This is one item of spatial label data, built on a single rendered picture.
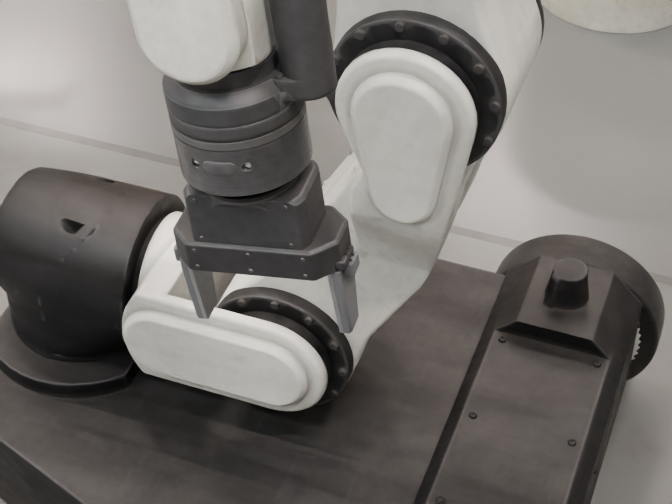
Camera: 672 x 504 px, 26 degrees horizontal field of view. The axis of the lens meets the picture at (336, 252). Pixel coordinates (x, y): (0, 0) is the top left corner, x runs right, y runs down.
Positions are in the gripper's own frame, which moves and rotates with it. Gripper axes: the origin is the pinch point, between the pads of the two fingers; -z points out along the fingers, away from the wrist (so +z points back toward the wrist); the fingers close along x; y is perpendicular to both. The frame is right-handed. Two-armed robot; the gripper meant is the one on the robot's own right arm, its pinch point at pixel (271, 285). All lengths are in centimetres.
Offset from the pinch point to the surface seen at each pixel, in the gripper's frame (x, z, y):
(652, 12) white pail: 13, -49, 126
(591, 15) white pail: 4, -49, 125
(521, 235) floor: 2, -54, 75
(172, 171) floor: -46, -47, 75
